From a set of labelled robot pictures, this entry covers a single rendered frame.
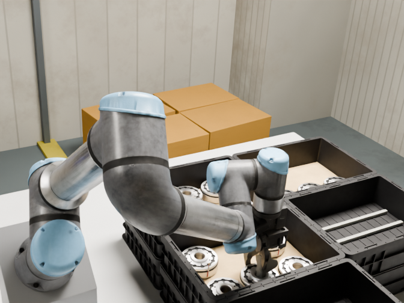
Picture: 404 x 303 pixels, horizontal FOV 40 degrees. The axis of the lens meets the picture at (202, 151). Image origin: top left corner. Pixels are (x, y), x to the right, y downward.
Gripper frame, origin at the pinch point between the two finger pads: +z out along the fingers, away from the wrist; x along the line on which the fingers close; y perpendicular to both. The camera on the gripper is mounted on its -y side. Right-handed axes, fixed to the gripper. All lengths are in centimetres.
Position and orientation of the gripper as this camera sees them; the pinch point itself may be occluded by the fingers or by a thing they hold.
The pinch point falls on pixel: (252, 272)
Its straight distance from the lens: 149.9
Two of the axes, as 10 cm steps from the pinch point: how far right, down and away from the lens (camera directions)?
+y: 8.8, -1.7, 4.4
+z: -0.6, 8.8, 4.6
